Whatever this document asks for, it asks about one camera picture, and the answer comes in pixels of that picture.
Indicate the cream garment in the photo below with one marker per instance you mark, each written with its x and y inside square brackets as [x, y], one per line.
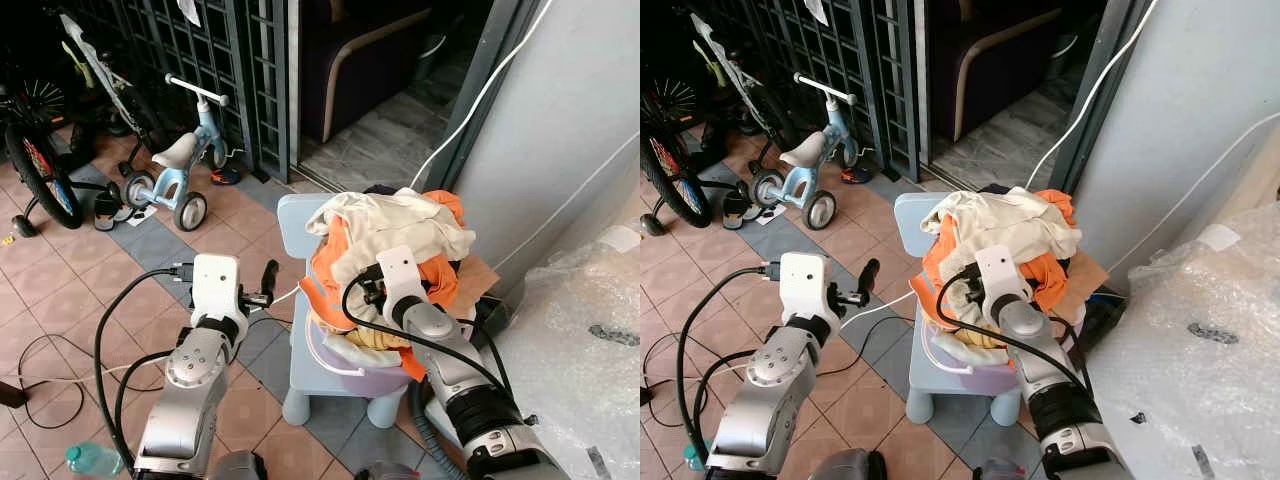
[400, 226]
[1010, 220]

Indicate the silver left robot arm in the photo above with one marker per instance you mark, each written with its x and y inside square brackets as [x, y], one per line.
[775, 375]
[190, 372]

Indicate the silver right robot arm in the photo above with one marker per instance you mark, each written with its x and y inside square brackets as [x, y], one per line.
[445, 355]
[1045, 362]

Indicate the orange garment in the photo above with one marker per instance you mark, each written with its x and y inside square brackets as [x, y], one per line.
[325, 272]
[937, 266]

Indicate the pale yellow garment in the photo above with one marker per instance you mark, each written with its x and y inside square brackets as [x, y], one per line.
[382, 339]
[975, 338]

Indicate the purple laundry basket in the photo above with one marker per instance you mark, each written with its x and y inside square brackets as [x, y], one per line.
[986, 378]
[382, 381]

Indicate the light blue child chair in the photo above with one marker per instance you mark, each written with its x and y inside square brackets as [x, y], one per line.
[926, 376]
[312, 372]

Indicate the red black shoe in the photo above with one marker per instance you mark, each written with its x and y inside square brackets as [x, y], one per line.
[855, 175]
[225, 176]

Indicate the brown cardboard piece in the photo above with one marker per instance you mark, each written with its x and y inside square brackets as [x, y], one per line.
[479, 278]
[1090, 271]

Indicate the light blue balance bike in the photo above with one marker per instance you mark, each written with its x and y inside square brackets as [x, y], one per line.
[192, 186]
[802, 186]

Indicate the black box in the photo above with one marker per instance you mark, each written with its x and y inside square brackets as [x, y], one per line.
[1105, 315]
[494, 316]

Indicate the black sandal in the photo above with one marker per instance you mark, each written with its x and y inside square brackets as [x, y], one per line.
[737, 210]
[106, 212]

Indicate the grey left robot leg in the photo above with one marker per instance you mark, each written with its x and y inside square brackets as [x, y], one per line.
[845, 466]
[238, 467]

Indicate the grey robot leg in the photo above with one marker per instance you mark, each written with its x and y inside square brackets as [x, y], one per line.
[388, 472]
[1002, 471]
[845, 466]
[238, 467]

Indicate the grey right robot leg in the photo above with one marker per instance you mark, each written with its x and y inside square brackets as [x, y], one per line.
[388, 472]
[1002, 471]

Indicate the dark metal grille gate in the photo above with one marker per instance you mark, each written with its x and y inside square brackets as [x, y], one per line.
[266, 90]
[896, 90]

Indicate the dark sofa with beige trim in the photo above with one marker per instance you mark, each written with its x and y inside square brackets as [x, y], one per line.
[992, 70]
[362, 70]

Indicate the black child bicycle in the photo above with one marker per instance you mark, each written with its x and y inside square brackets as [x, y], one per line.
[664, 172]
[45, 182]

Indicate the clear bubble wrap sheet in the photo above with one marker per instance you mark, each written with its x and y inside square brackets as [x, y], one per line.
[1200, 400]
[580, 385]

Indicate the white paper label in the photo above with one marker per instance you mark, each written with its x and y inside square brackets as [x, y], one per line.
[1218, 238]
[620, 238]

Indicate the white green bicycle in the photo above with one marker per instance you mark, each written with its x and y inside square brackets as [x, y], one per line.
[90, 57]
[722, 57]

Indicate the white cloth on gate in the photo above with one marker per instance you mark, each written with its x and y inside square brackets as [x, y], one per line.
[190, 11]
[817, 11]

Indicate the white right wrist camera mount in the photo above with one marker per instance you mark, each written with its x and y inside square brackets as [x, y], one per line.
[1002, 272]
[400, 272]

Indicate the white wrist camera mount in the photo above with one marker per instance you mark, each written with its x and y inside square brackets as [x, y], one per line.
[400, 272]
[805, 283]
[1002, 272]
[215, 285]

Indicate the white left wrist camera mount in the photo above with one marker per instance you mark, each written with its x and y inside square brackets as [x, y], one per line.
[215, 285]
[805, 283]

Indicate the dark grey door frame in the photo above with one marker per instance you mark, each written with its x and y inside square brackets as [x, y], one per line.
[1095, 100]
[478, 100]

